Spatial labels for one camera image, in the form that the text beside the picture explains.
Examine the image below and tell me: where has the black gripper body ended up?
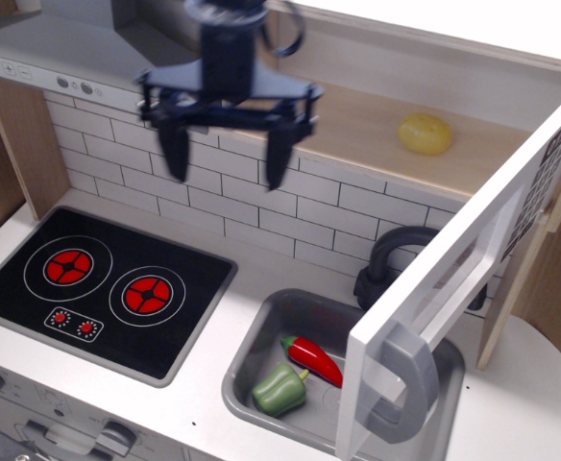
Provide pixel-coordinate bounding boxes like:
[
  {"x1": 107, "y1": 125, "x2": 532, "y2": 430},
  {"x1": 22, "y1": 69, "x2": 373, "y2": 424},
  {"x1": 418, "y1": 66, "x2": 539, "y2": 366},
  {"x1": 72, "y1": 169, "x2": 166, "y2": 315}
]
[{"x1": 137, "y1": 25, "x2": 324, "y2": 137}]

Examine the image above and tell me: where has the wooden microwave cabinet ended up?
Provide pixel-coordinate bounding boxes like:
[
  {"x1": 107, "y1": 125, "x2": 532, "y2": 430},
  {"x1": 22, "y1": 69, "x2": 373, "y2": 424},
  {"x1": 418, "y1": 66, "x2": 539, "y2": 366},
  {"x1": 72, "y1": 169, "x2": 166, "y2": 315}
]
[{"x1": 207, "y1": 0, "x2": 561, "y2": 371}]

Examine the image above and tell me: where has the grey toy sink basin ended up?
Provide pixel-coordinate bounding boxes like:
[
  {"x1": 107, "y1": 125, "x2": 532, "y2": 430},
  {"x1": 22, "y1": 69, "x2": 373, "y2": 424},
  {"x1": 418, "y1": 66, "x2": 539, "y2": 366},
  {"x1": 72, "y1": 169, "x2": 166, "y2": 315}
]
[{"x1": 222, "y1": 289, "x2": 465, "y2": 460}]

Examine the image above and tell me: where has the white toy microwave door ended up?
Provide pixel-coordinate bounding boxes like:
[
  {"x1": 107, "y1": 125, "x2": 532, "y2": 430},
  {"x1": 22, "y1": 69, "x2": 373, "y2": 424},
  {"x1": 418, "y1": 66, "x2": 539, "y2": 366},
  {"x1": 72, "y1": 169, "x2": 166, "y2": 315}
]
[{"x1": 335, "y1": 105, "x2": 561, "y2": 460}]

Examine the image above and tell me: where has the yellow toy potato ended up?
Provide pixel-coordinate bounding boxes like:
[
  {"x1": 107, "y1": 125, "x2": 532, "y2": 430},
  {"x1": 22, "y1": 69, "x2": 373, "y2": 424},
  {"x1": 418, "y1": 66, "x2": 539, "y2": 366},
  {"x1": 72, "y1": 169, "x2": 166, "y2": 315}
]
[{"x1": 397, "y1": 112, "x2": 453, "y2": 156}]

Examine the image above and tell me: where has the grey toy range hood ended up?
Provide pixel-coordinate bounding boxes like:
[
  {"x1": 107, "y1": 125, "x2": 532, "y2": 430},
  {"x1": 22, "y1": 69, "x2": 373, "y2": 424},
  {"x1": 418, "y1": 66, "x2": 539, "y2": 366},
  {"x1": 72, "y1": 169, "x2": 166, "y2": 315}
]
[{"x1": 0, "y1": 1, "x2": 196, "y2": 113}]

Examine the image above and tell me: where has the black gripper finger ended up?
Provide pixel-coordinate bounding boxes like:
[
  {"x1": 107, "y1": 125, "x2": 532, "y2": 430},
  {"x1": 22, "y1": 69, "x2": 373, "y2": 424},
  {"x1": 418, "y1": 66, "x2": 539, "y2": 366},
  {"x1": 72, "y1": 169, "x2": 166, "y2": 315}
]
[
  {"x1": 265, "y1": 126, "x2": 295, "y2": 190},
  {"x1": 158, "y1": 120, "x2": 189, "y2": 182}
]

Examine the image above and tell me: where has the red toy chili pepper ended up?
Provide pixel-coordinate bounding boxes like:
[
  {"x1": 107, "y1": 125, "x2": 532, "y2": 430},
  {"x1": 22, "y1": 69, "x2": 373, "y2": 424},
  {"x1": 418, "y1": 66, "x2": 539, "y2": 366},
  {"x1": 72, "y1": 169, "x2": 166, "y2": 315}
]
[{"x1": 280, "y1": 335, "x2": 343, "y2": 388}]

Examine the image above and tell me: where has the black toy stovetop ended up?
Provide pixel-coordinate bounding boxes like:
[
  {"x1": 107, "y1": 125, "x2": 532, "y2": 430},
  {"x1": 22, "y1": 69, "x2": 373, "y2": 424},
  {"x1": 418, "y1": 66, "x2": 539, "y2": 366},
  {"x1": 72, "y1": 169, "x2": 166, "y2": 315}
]
[{"x1": 0, "y1": 207, "x2": 237, "y2": 388}]

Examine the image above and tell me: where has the green toy bell pepper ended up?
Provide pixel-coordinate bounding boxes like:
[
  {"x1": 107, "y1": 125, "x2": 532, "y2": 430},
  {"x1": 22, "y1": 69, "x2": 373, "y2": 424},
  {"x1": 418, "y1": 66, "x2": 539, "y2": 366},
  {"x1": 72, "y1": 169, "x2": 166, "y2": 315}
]
[{"x1": 252, "y1": 363, "x2": 309, "y2": 417}]

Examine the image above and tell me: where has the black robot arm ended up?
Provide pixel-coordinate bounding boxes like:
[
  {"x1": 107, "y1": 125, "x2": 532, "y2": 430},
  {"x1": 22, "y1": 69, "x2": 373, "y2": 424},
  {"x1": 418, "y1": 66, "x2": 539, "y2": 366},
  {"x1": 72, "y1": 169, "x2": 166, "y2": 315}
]
[{"x1": 137, "y1": 1, "x2": 323, "y2": 190}]

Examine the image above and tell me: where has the grey oven knob right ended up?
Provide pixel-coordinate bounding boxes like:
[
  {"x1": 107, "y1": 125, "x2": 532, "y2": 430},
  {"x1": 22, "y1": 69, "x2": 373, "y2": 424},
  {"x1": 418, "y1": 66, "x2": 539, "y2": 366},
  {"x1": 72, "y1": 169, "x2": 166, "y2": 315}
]
[{"x1": 96, "y1": 421, "x2": 137, "y2": 457}]

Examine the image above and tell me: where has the dark grey toy faucet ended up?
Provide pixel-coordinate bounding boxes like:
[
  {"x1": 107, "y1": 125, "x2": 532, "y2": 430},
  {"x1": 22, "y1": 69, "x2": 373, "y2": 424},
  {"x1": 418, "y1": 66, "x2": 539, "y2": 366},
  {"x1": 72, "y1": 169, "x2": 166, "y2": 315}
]
[{"x1": 353, "y1": 226, "x2": 488, "y2": 311}]

